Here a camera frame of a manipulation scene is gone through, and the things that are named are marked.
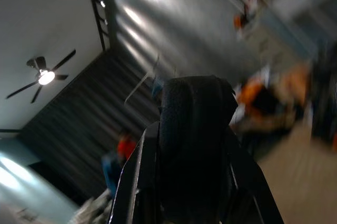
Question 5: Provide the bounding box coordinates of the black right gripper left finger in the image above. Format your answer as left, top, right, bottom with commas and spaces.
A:
109, 78, 194, 224

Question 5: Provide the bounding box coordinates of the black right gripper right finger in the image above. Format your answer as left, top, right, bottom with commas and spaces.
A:
192, 76, 285, 224

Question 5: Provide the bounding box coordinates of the red and blue object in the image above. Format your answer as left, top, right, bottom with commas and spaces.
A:
101, 131, 139, 198

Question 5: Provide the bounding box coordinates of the orange and black bag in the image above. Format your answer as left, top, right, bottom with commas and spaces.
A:
229, 63, 314, 133

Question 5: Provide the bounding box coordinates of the dark grey curtain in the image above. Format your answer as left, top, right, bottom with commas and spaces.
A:
19, 50, 169, 206

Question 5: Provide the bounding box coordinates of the black ceiling fan with light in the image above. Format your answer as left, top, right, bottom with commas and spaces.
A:
5, 49, 77, 104

